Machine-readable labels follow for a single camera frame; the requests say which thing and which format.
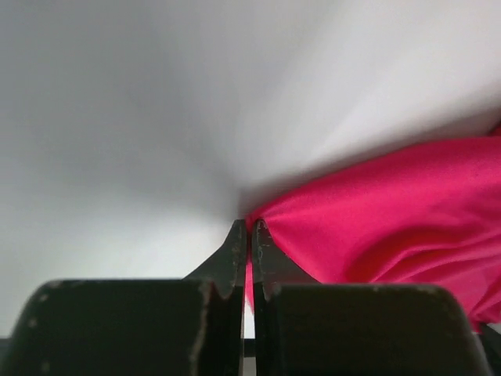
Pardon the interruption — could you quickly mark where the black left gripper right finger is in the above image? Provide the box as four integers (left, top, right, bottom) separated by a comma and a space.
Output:
251, 221, 492, 375

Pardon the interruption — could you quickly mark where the magenta t shirt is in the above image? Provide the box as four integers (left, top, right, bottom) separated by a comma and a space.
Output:
246, 129, 500, 326

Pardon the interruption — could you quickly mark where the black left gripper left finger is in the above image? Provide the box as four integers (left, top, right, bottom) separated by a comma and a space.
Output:
1, 220, 247, 375

